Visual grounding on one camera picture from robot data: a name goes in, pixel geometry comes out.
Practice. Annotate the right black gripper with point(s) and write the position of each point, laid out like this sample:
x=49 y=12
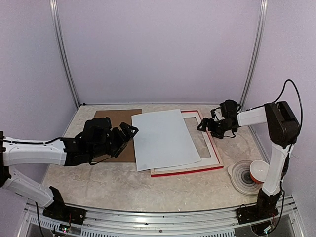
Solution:
x=204 y=121

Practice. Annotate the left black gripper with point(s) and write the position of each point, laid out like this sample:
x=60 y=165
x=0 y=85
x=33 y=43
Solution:
x=129 y=136

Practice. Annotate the brown backing board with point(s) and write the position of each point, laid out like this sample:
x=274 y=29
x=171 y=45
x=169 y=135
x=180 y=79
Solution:
x=117 y=117

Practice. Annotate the cat and books photo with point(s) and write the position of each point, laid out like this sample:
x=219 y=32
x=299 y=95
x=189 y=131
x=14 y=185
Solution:
x=163 y=140

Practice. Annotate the white photo mat board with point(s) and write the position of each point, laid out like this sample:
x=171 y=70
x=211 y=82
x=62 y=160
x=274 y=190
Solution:
x=202 y=148

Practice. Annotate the red wooden picture frame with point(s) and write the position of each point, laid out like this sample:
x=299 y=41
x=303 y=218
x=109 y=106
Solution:
x=212 y=153

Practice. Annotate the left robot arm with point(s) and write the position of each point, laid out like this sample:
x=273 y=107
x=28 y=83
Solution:
x=59 y=151

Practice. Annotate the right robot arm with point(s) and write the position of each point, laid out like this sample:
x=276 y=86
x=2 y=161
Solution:
x=283 y=128

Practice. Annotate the clear glass plate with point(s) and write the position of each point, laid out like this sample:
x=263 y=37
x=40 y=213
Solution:
x=240 y=177

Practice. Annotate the white orange bowl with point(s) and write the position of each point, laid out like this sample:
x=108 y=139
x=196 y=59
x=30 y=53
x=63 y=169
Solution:
x=258 y=171

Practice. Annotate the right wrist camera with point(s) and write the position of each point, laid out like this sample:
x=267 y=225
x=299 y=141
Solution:
x=216 y=114

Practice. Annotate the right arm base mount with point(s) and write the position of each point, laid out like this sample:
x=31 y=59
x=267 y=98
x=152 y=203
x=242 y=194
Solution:
x=248 y=214

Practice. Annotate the front aluminium rail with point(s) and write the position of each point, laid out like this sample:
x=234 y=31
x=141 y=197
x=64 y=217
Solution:
x=100 y=222

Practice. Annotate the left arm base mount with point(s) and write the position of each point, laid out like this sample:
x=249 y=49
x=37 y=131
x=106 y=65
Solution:
x=71 y=215

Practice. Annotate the right aluminium post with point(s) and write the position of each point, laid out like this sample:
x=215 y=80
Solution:
x=255 y=51

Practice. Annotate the aluminium post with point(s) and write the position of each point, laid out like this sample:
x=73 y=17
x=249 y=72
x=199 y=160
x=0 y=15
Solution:
x=62 y=51
x=255 y=51

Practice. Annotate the left aluminium post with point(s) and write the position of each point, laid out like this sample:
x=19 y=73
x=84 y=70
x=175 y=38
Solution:
x=62 y=51

